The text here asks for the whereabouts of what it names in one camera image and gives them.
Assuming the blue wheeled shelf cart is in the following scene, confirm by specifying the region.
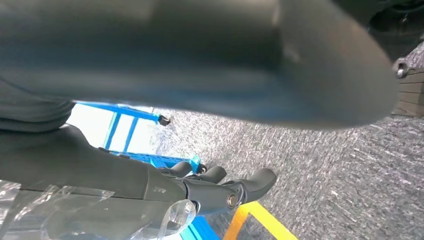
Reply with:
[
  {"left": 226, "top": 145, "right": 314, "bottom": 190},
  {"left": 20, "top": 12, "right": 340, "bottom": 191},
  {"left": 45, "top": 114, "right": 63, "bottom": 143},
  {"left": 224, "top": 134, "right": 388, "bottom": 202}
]
[{"left": 75, "top": 101, "right": 209, "bottom": 175}]

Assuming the clear plastic hand wrap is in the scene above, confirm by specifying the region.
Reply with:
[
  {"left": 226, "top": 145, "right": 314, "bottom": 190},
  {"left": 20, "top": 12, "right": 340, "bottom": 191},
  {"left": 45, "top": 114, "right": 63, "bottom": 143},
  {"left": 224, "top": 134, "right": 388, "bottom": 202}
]
[{"left": 0, "top": 180, "right": 197, "bottom": 240}]

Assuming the grey robot body shell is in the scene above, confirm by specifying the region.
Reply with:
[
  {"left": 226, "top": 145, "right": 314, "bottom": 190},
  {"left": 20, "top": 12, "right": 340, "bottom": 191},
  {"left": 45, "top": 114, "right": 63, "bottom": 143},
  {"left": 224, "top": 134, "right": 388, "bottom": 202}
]
[{"left": 0, "top": 0, "right": 400, "bottom": 131}]

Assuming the silver joint bolt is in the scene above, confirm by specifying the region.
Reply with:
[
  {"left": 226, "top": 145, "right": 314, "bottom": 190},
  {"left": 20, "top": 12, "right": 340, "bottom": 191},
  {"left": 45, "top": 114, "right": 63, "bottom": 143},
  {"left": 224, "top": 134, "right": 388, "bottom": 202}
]
[{"left": 393, "top": 59, "right": 410, "bottom": 79}]

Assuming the black robot body section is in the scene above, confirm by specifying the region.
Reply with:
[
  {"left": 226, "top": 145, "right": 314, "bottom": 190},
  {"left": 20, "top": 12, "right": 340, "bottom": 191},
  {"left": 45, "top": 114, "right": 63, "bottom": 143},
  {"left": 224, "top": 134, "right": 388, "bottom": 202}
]
[{"left": 331, "top": 0, "right": 424, "bottom": 64}]

